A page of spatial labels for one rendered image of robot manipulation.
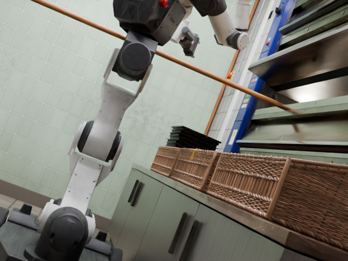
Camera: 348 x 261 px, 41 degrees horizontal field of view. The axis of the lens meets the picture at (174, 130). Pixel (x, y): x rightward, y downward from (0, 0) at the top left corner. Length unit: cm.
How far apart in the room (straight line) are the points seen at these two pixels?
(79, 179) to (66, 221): 35
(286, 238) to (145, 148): 290
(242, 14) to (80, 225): 115
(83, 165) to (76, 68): 188
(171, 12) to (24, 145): 207
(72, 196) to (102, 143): 24
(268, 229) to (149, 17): 113
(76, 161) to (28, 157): 178
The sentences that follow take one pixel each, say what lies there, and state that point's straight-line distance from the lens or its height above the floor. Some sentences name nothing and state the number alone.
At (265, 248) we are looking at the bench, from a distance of 97.
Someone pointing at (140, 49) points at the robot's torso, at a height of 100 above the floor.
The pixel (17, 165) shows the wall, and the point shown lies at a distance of 372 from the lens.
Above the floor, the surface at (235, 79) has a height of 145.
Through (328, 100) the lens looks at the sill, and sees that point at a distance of 221.
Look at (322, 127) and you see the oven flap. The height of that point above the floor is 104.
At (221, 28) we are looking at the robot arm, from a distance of 204.
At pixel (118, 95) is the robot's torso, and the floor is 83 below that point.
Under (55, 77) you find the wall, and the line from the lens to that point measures 372.
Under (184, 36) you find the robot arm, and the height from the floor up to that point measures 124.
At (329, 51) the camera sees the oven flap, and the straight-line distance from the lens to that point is 225.
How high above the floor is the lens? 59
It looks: 5 degrees up
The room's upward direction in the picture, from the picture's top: 22 degrees clockwise
